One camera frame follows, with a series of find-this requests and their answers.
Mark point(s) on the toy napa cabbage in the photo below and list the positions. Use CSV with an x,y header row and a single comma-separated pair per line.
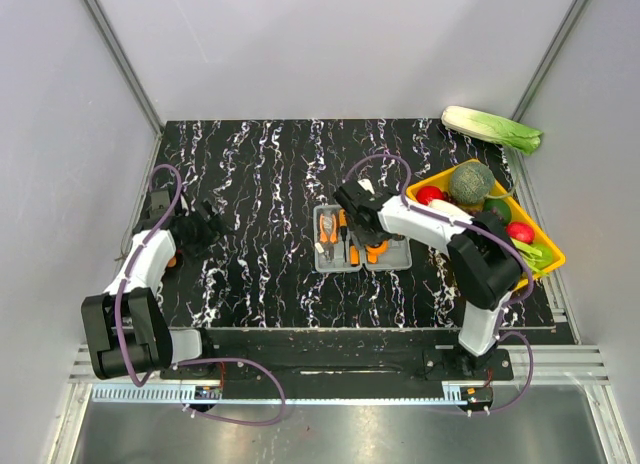
x,y
492,128

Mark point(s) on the short orange screwdriver handle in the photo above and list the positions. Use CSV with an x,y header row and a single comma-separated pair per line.
x,y
354,256

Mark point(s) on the orange handled pliers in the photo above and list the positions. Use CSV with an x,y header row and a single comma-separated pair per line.
x,y
327,234

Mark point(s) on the orange tape measure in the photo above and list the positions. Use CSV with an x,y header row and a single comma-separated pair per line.
x,y
374,252

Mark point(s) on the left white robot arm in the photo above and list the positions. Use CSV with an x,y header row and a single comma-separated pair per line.
x,y
124,326

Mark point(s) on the toy white endive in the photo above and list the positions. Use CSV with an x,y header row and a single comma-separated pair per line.
x,y
448,208

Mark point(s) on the grey plastic tool case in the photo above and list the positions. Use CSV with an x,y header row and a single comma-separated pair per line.
x,y
340,248

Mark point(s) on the toy cantaloupe melon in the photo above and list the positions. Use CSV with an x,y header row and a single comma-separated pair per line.
x,y
470,183

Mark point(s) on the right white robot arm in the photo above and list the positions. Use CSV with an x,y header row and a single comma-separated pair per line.
x,y
485,264

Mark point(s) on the toy green avocado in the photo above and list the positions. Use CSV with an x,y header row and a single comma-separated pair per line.
x,y
500,209

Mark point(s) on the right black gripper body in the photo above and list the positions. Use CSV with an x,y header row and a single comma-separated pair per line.
x,y
361,238

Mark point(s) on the toy red tomato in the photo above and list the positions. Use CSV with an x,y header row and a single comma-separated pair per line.
x,y
426,194

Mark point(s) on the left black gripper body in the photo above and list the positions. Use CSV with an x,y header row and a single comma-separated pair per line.
x,y
200,236

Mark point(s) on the toy green leafy vegetable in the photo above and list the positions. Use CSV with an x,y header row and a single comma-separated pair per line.
x,y
538,257

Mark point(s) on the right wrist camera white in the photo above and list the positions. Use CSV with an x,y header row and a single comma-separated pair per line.
x,y
367,185

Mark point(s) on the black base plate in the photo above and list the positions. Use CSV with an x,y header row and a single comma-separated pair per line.
x,y
424,353

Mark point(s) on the toy red apple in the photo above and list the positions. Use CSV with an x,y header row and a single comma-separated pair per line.
x,y
521,231

